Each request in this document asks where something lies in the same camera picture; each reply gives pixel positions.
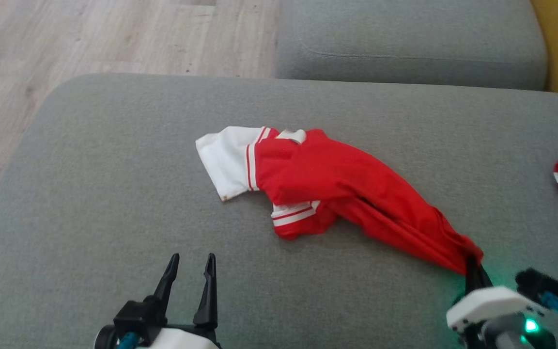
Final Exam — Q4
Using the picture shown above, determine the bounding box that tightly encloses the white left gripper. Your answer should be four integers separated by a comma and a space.
94, 253, 222, 349

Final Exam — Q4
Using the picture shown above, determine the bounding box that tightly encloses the red shirt with white sleeves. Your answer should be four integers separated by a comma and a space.
195, 126, 484, 277

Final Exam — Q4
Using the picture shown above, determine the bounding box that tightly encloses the large grey sofa seat cushion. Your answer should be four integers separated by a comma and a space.
0, 73, 558, 349

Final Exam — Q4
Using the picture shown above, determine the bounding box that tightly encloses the black left cable blue plug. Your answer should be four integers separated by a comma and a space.
116, 332, 140, 349

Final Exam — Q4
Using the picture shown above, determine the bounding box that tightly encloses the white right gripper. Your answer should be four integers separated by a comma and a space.
446, 255, 557, 349

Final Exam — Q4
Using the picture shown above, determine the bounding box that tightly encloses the small grey sofa cushion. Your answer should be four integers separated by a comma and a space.
275, 0, 549, 92

